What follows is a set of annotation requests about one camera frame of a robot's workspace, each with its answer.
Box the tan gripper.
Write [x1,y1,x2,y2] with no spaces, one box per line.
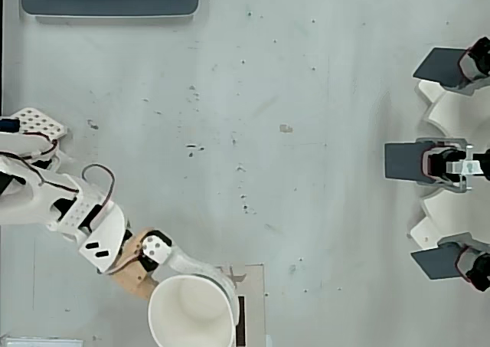
[109,228,239,304]

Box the black paper cup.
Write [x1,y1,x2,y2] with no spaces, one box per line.
[148,273,238,347]

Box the printed paper mat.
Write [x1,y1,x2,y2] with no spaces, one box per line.
[214,263,268,347]

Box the grey flap dispenser unit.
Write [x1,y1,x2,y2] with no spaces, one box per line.
[409,231,490,293]
[384,137,490,193]
[412,36,490,97]

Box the red black servo wire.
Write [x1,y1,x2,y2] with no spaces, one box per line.
[81,163,116,214]

